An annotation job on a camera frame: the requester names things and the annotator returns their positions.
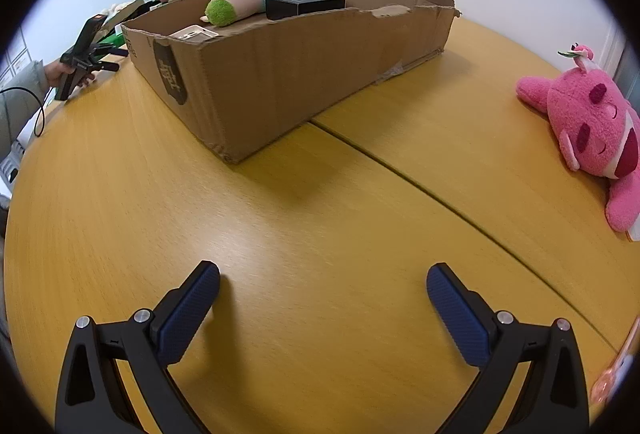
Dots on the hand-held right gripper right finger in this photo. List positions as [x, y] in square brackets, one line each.
[460, 314]

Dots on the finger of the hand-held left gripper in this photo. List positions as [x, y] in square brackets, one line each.
[107, 65]
[112, 49]

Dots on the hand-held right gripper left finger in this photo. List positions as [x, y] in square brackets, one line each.
[187, 309]

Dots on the beige phone case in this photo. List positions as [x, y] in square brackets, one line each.
[191, 32]

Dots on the brown cardboard box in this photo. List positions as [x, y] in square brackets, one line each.
[260, 74]

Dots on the person's left forearm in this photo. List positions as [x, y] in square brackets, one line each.
[22, 104]

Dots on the person's left hand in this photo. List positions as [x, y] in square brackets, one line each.
[55, 73]

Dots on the green tablecloth side table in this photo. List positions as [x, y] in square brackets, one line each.
[111, 45]

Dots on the pink plastic spoon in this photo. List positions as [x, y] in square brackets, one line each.
[607, 376]

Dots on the black product box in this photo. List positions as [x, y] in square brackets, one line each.
[305, 6]

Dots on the pink bear plush toy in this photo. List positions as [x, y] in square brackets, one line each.
[595, 124]

